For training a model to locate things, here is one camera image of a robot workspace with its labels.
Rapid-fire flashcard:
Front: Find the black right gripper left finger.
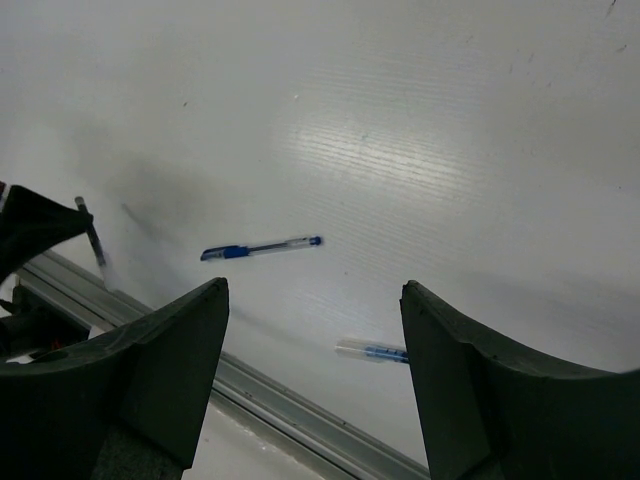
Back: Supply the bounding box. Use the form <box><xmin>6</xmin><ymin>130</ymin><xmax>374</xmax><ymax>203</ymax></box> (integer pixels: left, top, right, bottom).
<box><xmin>1</xmin><ymin>278</ymin><xmax>229</xmax><ymax>479</ymax></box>

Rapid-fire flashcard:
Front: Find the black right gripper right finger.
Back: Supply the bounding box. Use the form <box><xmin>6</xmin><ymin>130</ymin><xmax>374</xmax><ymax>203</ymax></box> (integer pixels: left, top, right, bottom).
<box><xmin>400</xmin><ymin>281</ymin><xmax>639</xmax><ymax>479</ymax></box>

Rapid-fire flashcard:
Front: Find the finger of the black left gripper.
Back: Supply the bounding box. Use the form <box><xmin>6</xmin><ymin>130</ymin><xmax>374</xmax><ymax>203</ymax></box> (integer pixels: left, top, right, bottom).
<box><xmin>1</xmin><ymin>183</ymin><xmax>93</xmax><ymax>282</ymax></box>

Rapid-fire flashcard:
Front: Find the black gel pen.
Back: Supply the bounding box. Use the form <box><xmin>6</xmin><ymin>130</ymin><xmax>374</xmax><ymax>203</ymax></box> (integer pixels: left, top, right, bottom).
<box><xmin>74</xmin><ymin>196</ymin><xmax>108</xmax><ymax>276</ymax></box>

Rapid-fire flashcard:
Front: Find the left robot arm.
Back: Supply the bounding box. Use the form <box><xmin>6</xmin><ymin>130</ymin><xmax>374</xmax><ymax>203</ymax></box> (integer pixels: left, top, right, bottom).
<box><xmin>1</xmin><ymin>183</ymin><xmax>107</xmax><ymax>358</ymax></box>

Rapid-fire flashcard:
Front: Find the dark blue gel pen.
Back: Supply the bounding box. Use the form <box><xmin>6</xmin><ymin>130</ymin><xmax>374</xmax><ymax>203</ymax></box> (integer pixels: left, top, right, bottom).
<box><xmin>335</xmin><ymin>339</ymin><xmax>409</xmax><ymax>364</ymax></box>

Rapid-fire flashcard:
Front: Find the blue clear ballpoint pen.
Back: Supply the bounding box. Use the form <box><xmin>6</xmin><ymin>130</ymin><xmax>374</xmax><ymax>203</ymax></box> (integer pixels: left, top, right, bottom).
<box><xmin>200</xmin><ymin>235</ymin><xmax>323</xmax><ymax>262</ymax></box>

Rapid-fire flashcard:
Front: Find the aluminium front rail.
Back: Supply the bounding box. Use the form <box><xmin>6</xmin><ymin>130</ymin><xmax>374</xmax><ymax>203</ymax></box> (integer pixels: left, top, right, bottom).
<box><xmin>17</xmin><ymin>252</ymin><xmax>430</xmax><ymax>479</ymax></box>

